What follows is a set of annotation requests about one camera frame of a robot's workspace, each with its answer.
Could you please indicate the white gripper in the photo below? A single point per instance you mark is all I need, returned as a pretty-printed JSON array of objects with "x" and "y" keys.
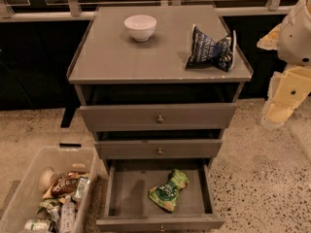
[{"x": 295, "y": 38}]

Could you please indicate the green rice chip bag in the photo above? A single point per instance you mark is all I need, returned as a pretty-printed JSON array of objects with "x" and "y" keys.
[{"x": 167, "y": 194}]

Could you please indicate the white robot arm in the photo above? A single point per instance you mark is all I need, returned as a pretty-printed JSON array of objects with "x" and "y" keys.
[{"x": 295, "y": 36}]

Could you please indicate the blue vinegar chip bag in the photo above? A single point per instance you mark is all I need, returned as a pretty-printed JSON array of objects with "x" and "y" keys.
[{"x": 206, "y": 50}]

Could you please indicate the grey top drawer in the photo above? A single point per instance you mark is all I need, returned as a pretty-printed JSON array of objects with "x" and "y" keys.
[{"x": 158, "y": 117}]

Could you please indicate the grey drawer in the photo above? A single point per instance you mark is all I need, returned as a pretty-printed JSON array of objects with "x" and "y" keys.
[
  {"x": 159, "y": 144},
  {"x": 158, "y": 117},
  {"x": 129, "y": 209}
]

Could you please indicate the grey drawer cabinet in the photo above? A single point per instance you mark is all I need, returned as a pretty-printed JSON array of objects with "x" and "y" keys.
[{"x": 114, "y": 69}]

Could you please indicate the grey middle drawer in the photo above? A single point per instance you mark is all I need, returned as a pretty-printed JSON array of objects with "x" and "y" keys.
[{"x": 159, "y": 144}]

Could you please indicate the grey bottom drawer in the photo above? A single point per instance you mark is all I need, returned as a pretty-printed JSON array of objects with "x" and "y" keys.
[{"x": 129, "y": 209}]

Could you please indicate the brown snack bag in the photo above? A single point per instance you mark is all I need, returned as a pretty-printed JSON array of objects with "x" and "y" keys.
[{"x": 65, "y": 184}]

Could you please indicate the white ceramic bowl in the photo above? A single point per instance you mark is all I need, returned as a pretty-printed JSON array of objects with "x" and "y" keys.
[{"x": 140, "y": 27}]

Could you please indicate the metal window railing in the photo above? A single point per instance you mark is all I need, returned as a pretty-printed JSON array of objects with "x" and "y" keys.
[{"x": 155, "y": 4}]

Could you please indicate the small green can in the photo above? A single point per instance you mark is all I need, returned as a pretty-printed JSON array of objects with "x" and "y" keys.
[{"x": 81, "y": 188}]

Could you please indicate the beige wooden mushroom object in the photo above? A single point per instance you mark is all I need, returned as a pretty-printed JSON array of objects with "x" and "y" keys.
[{"x": 47, "y": 178}]

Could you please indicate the clear plastic bottle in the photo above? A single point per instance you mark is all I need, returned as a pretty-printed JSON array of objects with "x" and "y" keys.
[{"x": 67, "y": 215}]

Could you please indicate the clear plastic storage bin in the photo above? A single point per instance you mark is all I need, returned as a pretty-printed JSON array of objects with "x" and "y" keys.
[{"x": 25, "y": 201}]

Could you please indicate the white green snack packet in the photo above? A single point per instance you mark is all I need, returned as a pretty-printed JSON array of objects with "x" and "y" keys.
[{"x": 38, "y": 224}]

